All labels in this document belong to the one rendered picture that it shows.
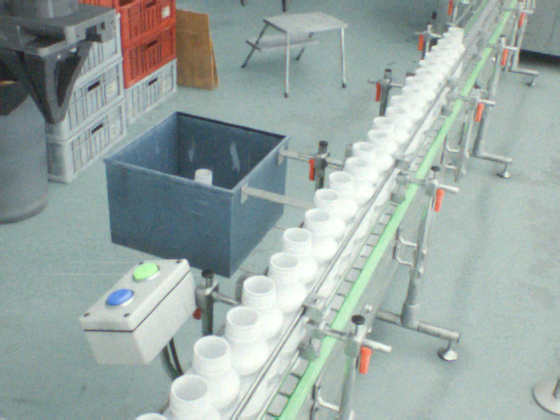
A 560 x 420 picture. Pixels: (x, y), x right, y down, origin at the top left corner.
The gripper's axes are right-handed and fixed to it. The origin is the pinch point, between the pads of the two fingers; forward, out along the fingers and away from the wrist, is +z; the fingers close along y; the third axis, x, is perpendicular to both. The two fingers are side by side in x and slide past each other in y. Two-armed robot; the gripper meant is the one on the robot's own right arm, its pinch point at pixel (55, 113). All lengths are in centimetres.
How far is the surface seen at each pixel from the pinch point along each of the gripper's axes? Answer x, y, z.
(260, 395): 8.3, 17.1, 34.0
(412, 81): 93, 13, 24
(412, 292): 149, 13, 116
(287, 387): 17.1, 17.2, 40.5
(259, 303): 13.3, 14.5, 25.3
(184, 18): 320, -169, 90
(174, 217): 68, -29, 55
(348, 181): 46, 15, 25
